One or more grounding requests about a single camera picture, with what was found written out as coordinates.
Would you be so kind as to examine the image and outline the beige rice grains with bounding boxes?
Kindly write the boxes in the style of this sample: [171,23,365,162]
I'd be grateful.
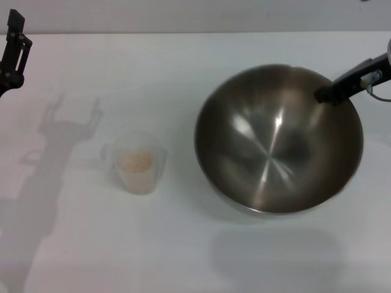
[117,151,156,193]

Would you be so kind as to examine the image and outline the stainless steel mixing bowl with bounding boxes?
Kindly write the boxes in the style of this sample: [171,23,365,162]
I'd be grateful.
[194,63,364,218]

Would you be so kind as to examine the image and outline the clear plastic measuring cup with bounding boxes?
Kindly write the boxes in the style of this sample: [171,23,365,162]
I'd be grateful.
[102,131,168,196]

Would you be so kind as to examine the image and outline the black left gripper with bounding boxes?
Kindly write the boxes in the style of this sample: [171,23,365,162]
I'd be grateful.
[0,9,33,98]

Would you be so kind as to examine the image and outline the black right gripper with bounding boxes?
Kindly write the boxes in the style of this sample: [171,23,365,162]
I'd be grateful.
[314,52,391,106]

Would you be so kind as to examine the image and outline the grey right gripper cable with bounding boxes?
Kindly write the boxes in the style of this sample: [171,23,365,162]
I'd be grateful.
[360,70,391,102]

